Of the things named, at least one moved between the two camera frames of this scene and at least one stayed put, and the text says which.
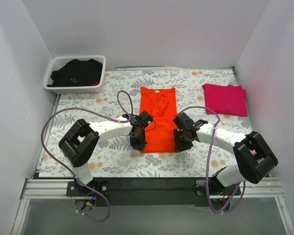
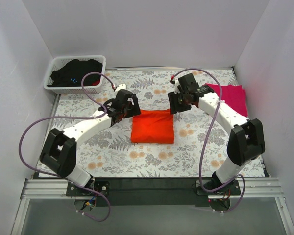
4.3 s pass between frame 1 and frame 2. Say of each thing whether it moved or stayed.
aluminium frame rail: stayed
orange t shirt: moved
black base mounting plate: stayed
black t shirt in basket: stayed
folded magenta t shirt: stayed
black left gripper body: moved
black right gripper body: moved
